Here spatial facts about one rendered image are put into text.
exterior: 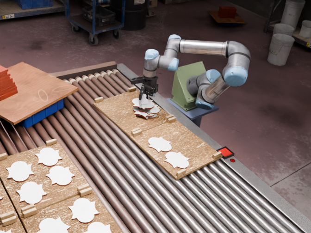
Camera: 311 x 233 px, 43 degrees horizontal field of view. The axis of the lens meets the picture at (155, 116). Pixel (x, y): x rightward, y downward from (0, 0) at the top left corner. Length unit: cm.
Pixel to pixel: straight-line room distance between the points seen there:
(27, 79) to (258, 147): 236
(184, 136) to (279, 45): 353
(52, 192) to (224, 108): 288
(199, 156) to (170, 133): 25
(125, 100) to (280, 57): 349
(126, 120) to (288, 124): 248
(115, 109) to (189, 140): 53
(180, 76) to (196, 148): 61
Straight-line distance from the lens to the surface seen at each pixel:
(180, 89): 266
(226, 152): 229
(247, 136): 411
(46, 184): 198
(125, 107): 251
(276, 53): 573
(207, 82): 250
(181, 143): 227
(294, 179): 379
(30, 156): 214
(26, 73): 267
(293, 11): 666
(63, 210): 186
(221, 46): 222
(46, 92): 245
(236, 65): 212
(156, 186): 202
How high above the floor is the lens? 232
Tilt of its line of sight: 34 degrees down
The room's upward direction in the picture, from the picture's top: 7 degrees clockwise
